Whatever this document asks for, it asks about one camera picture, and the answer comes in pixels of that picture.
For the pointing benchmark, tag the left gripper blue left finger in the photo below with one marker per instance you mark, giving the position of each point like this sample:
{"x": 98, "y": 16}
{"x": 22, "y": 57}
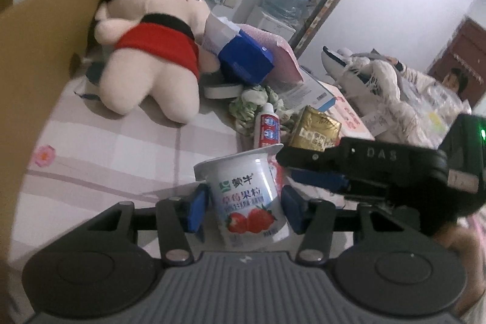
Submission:
{"x": 198, "y": 202}

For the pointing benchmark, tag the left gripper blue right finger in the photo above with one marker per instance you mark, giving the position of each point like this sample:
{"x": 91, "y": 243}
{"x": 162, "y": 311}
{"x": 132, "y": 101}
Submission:
{"x": 295, "y": 208}

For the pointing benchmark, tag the strawberry yogurt cup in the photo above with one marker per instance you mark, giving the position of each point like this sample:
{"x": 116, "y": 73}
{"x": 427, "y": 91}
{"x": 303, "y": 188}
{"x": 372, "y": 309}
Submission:
{"x": 245, "y": 198}

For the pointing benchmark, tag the red toothpaste tube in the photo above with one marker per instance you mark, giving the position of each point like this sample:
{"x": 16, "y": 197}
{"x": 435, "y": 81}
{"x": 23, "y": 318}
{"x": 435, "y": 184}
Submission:
{"x": 268, "y": 123}

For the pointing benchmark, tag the gold tissue pack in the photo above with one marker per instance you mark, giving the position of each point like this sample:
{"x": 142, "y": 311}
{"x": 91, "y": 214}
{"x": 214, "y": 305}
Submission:
{"x": 315, "y": 131}

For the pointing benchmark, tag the pink wet wipes pack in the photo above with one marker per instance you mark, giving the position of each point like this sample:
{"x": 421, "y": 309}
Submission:
{"x": 343, "y": 112}

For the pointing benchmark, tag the green white scrunched cloth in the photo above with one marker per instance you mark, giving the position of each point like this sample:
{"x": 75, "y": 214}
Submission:
{"x": 245, "y": 108}

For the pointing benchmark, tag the white blue carton box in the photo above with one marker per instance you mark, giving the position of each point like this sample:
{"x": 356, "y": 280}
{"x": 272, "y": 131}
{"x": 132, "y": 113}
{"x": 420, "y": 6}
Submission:
{"x": 309, "y": 92}

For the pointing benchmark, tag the pink scrub sponge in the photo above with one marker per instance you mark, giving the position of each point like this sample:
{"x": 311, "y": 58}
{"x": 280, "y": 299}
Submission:
{"x": 285, "y": 66}

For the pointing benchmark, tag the blue tissue pack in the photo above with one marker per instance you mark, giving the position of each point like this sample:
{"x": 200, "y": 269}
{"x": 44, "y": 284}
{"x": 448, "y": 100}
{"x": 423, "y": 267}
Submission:
{"x": 241, "y": 56}

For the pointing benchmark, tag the white water dispenser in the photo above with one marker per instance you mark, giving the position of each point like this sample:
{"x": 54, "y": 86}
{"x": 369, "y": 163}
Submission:
{"x": 260, "y": 19}

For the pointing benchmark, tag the large doll plush red shirt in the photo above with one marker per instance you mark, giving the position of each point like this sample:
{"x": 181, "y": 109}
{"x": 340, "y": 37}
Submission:
{"x": 157, "y": 52}

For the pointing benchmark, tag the brown cardboard box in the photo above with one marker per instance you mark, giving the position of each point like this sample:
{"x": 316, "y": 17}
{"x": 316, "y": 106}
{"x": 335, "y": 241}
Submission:
{"x": 42, "y": 42}

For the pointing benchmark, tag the wooden shelf frame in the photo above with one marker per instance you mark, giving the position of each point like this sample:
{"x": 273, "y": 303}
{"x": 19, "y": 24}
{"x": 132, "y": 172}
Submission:
{"x": 313, "y": 17}

